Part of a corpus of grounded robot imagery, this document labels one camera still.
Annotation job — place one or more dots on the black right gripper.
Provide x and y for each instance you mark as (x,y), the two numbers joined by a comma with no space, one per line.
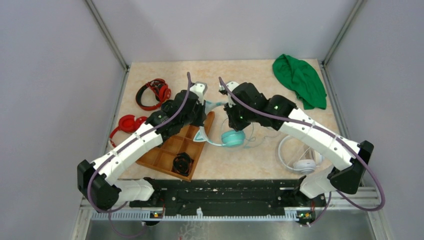
(232,122)

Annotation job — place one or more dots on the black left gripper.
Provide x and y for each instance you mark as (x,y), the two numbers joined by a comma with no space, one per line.
(199,122)

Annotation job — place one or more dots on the teal cat-ear headphones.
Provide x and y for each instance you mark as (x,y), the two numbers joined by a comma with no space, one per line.
(229,139)

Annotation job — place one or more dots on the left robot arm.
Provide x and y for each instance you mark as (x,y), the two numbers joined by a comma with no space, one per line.
(99,180)

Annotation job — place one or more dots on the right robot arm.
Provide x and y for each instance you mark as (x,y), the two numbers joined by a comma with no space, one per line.
(349,159)

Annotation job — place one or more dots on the red and black headphones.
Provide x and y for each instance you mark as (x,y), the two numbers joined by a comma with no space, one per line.
(160,90)

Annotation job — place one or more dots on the red and white headphones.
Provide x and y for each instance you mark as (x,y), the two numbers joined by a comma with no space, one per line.
(128,124)

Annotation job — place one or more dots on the wooden compartment tray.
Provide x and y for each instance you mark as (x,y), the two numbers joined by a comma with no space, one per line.
(161,158)

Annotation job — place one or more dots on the black orange rolled item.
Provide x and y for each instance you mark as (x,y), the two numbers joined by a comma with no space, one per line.
(182,164)

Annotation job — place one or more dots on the green cloth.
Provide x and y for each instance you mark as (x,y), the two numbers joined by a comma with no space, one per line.
(301,78)

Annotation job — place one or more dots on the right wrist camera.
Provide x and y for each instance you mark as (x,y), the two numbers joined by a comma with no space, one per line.
(231,85)

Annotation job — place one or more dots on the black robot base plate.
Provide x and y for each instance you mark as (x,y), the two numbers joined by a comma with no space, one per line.
(228,198)

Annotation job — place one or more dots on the grey slotted cable duct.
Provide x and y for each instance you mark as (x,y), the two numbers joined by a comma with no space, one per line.
(152,216)

